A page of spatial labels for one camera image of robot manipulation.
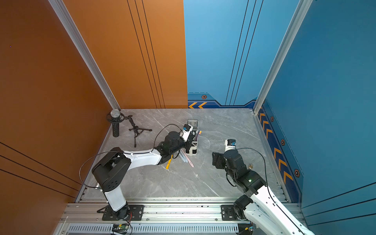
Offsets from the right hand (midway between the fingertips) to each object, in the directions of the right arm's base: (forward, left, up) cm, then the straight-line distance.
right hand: (217, 154), depth 76 cm
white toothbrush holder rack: (+7, +13, -8) cm, 17 cm away
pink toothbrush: (+5, +16, -16) cm, 23 cm away
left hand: (+15, +12, -2) cm, 19 cm away
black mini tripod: (+23, +52, -10) cm, 58 cm away
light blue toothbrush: (+6, +20, -16) cm, 26 cm away
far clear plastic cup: (+30, +12, -9) cm, 33 cm away
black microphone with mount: (+20, +58, +7) cm, 62 cm away
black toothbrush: (+12, +13, +2) cm, 18 cm away
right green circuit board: (-30, -12, -18) cm, 37 cm away
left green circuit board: (-31, +49, -20) cm, 61 cm away
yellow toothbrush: (+1, +29, -16) cm, 33 cm away
